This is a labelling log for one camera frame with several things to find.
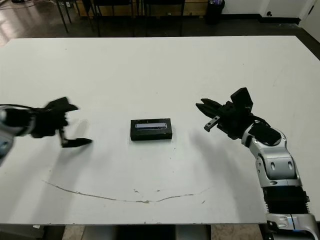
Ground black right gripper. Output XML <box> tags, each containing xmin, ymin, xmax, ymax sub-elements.
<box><xmin>195</xmin><ymin>98</ymin><xmax>254</xmax><ymax>141</ymax></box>

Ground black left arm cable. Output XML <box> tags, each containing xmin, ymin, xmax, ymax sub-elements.
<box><xmin>0</xmin><ymin>103</ymin><xmax>47</xmax><ymax>112</ymax></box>

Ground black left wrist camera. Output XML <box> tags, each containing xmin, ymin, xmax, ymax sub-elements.
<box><xmin>44</xmin><ymin>96</ymin><xmax>71</xmax><ymax>110</ymax></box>

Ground black mesh chair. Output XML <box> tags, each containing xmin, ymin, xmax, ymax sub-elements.
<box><xmin>142</xmin><ymin>0</ymin><xmax>186</xmax><ymax>38</ymax></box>

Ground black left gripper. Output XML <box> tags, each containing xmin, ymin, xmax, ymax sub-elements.
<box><xmin>29</xmin><ymin>102</ymin><xmax>93</xmax><ymax>149</ymax></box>

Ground black camera box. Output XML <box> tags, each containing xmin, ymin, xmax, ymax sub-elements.
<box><xmin>130</xmin><ymin>117</ymin><xmax>174</xmax><ymax>142</ymax></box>

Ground black trash bin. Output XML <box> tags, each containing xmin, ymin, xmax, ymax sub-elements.
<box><xmin>206</xmin><ymin>0</ymin><xmax>226</xmax><ymax>25</ymax></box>

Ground white door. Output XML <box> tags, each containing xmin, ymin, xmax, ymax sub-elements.
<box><xmin>298</xmin><ymin>0</ymin><xmax>316</xmax><ymax>27</ymax></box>

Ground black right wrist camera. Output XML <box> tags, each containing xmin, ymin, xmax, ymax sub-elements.
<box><xmin>229</xmin><ymin>87</ymin><xmax>253</xmax><ymax>112</ymax></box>

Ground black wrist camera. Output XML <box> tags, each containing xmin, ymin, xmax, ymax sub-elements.
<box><xmin>229</xmin><ymin>87</ymin><xmax>253</xmax><ymax>112</ymax></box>
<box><xmin>44</xmin><ymin>96</ymin><xmax>71</xmax><ymax>110</ymax></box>

